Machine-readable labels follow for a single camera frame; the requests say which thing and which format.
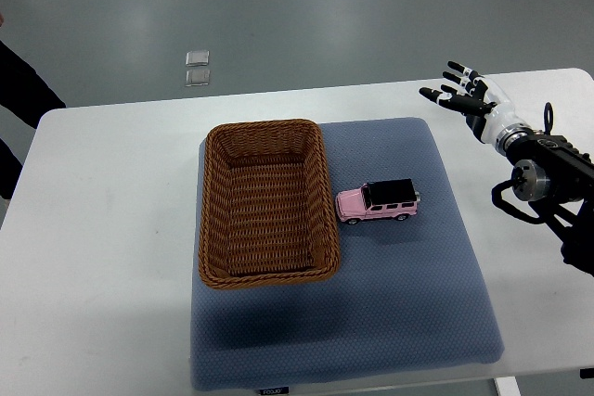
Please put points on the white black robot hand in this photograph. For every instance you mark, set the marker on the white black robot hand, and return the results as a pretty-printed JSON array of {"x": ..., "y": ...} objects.
[{"x": 488, "y": 110}]

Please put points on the pink toy car black roof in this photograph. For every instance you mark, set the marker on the pink toy car black roof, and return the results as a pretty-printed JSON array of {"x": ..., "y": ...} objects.
[{"x": 391, "y": 200}]

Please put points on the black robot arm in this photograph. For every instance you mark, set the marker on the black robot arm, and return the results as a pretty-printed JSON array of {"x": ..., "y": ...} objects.
[{"x": 551, "y": 183}]

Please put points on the brown wicker basket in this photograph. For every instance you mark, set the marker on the brown wicker basket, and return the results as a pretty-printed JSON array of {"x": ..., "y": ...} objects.
[{"x": 267, "y": 214}]

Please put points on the blue quilted mat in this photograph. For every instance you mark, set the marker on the blue quilted mat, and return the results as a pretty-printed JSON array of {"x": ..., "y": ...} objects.
[{"x": 407, "y": 296}]

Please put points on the white table leg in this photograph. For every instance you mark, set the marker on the white table leg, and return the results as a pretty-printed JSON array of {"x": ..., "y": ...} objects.
[{"x": 507, "y": 386}]

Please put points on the lower floor socket plate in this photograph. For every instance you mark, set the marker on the lower floor socket plate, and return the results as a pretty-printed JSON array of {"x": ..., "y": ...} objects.
[{"x": 198, "y": 77}]

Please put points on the floor socket plate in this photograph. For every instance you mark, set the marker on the floor socket plate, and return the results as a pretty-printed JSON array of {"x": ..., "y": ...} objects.
[
  {"x": 198, "y": 77},
  {"x": 197, "y": 58}
]

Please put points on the upper floor socket plate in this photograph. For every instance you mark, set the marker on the upper floor socket plate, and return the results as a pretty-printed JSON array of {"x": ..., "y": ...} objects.
[{"x": 197, "y": 58}]

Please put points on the person in black clothes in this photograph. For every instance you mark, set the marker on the person in black clothes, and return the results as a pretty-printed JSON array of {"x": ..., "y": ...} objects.
[{"x": 28, "y": 97}]

